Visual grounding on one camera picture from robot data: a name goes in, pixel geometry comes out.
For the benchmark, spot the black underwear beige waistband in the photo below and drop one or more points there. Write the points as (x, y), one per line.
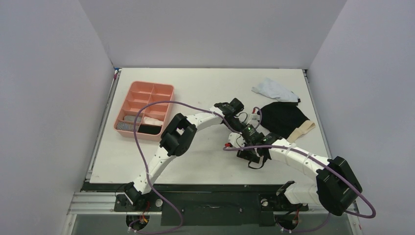
(286, 120)

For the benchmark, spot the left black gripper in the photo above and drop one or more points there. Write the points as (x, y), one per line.
(242, 125)

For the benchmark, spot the light blue underwear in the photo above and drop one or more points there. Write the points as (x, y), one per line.
(274, 90)

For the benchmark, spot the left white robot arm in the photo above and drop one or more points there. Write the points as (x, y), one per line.
(176, 140)

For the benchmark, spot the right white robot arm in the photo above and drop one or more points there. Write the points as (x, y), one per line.
(334, 186)

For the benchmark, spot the grey striped rolled underwear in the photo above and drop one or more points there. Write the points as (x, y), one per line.
(123, 126)

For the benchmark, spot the black rolled underwear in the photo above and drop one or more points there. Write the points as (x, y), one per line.
(149, 129)

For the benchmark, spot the white rolled underwear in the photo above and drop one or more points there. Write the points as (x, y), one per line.
(152, 121)

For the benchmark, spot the pink divided storage tray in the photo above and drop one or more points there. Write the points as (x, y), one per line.
(145, 99)

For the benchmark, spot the aluminium mounting rail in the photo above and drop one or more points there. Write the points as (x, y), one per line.
(97, 202)

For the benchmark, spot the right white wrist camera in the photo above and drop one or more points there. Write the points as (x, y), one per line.
(236, 140)

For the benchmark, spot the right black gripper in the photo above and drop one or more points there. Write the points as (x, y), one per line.
(246, 153)

